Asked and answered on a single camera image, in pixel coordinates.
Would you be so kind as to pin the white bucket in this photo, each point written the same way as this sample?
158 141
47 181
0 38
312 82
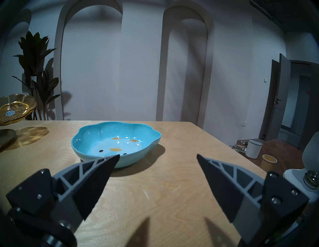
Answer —
253 150

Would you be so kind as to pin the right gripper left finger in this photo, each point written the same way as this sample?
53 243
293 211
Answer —
82 189

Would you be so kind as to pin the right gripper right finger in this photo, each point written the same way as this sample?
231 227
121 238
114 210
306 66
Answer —
229 189

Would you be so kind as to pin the gold metal bowl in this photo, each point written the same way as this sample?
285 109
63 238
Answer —
6 137

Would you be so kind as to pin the blue chick face plate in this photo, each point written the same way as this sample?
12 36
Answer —
117 130

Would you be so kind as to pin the tan paper cup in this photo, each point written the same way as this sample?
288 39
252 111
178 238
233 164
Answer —
267 164

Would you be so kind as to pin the white plant tag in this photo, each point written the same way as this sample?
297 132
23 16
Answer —
33 79

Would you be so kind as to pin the amber glass flower plate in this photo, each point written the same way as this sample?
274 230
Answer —
17 104

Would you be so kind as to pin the white office chair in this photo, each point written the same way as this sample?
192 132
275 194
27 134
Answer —
311 152

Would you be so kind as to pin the tall green leafy plant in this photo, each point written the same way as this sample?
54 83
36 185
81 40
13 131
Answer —
32 54

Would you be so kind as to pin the dark grey door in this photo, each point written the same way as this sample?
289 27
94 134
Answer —
276 112

